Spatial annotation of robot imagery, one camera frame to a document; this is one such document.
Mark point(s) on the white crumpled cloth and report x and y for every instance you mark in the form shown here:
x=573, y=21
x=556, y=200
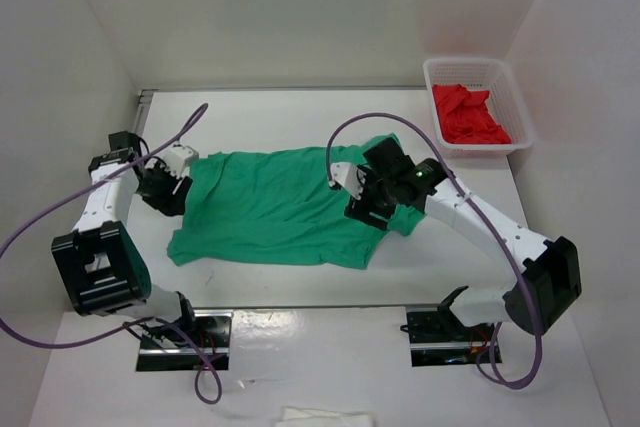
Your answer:
x=314, y=417

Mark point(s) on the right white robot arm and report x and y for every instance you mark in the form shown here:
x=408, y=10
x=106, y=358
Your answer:
x=546, y=272

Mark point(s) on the green tank top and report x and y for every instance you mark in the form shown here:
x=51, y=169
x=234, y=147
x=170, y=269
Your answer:
x=272, y=208

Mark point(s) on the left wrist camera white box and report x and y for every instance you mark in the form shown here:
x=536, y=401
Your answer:
x=178, y=158

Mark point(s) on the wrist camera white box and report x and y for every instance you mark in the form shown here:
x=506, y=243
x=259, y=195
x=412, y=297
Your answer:
x=347, y=176
x=178, y=158

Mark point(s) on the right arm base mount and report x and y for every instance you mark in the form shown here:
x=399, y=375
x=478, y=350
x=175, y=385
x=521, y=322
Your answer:
x=436, y=341

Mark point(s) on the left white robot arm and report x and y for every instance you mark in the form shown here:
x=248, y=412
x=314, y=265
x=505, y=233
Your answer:
x=102, y=270

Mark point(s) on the red tank top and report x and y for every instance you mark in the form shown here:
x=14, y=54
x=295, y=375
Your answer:
x=464, y=117

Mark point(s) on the white plastic basket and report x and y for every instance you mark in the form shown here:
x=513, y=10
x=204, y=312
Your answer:
x=505, y=104

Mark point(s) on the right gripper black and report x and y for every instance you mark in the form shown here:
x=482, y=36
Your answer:
x=360, y=208

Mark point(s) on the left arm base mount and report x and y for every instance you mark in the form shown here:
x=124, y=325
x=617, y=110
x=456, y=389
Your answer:
x=162, y=350

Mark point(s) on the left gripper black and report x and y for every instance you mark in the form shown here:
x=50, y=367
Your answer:
x=169, y=203

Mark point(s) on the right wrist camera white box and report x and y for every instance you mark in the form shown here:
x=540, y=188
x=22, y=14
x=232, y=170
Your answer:
x=347, y=176

